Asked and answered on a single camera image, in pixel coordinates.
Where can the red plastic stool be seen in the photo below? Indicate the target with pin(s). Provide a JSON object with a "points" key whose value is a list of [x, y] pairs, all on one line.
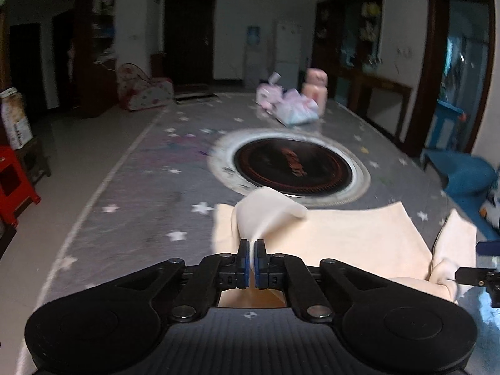
{"points": [[15, 183]]}

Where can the pink and blue tissue pack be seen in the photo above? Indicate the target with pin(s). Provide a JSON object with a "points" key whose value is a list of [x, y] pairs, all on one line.
{"points": [[293, 107]]}

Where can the blue chair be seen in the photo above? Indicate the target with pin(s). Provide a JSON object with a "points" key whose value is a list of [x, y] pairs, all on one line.
{"points": [[465, 172]]}

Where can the dark wooden door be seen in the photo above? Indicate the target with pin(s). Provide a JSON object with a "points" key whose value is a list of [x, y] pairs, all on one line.
{"points": [[189, 39]]}

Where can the wooden side table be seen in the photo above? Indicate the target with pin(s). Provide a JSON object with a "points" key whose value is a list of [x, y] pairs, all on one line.
{"points": [[381, 86]]}

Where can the pink bottle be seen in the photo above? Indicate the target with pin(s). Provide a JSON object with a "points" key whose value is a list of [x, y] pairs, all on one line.
{"points": [[315, 90]]}

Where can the penguin print cloth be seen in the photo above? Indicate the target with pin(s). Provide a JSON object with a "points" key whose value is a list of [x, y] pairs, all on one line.
{"points": [[493, 207]]}

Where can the cream sweatshirt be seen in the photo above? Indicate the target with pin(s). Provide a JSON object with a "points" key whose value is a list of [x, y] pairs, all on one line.
{"points": [[351, 234]]}

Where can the water dispenser with blue bottle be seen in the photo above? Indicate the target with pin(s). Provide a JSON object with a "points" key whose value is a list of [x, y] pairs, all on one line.
{"points": [[253, 54]]}

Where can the low wooden cabinet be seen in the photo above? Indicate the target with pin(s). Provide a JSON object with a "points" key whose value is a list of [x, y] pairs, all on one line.
{"points": [[37, 160]]}

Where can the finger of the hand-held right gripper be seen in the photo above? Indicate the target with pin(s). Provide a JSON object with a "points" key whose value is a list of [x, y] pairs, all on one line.
{"points": [[488, 248], [472, 275]]}

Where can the dark wooden shelf unit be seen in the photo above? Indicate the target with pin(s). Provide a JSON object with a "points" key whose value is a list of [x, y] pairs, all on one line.
{"points": [[97, 47]]}

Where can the white refrigerator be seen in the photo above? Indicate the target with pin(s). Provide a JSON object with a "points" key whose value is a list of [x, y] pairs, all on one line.
{"points": [[288, 50]]}

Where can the blue plastic rack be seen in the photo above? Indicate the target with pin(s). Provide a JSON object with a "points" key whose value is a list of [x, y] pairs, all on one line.
{"points": [[449, 123]]}

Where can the dark glass-front cabinet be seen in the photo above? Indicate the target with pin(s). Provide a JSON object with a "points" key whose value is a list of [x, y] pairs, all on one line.
{"points": [[347, 39]]}

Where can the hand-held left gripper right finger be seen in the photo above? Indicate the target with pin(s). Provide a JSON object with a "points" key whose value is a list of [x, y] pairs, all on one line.
{"points": [[261, 263]]}

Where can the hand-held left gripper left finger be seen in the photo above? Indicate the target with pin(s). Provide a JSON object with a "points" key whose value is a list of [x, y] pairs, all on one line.
{"points": [[244, 263]]}

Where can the white and brown paper bag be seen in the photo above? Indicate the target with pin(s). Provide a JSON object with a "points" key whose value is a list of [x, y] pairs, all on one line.
{"points": [[15, 121]]}

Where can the round black induction cooktop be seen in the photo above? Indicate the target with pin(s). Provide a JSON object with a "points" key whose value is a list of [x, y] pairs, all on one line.
{"points": [[291, 162]]}

